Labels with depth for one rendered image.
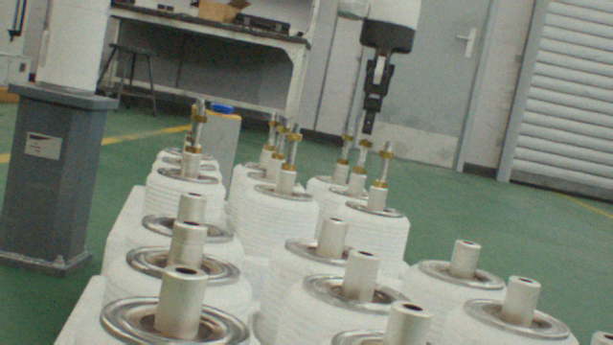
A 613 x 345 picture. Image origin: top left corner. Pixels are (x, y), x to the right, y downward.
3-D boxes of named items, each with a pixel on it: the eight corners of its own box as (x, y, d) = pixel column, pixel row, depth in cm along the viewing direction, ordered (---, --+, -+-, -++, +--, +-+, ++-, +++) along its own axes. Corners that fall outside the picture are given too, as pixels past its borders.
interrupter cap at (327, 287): (308, 309, 46) (310, 298, 46) (294, 276, 54) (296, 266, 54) (423, 326, 47) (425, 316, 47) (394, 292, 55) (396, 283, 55)
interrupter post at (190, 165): (175, 178, 89) (180, 151, 88) (179, 176, 91) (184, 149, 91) (195, 182, 89) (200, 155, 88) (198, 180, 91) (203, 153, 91)
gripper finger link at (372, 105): (368, 97, 104) (361, 132, 104) (368, 96, 101) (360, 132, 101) (378, 100, 104) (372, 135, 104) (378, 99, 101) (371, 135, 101)
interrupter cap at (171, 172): (149, 176, 86) (150, 171, 86) (164, 170, 94) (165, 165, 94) (213, 190, 86) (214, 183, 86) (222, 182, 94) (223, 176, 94)
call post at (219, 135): (168, 287, 129) (200, 112, 126) (169, 277, 136) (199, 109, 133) (208, 294, 130) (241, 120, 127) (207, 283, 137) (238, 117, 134)
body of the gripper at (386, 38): (418, 22, 98) (403, 92, 99) (416, 29, 107) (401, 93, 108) (363, 11, 99) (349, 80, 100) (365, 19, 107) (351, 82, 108)
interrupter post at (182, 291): (148, 338, 36) (160, 273, 35) (152, 322, 38) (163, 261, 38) (197, 346, 36) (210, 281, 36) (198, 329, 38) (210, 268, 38)
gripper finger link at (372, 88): (369, 65, 98) (364, 97, 103) (367, 74, 97) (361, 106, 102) (389, 69, 98) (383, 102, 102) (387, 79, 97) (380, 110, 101)
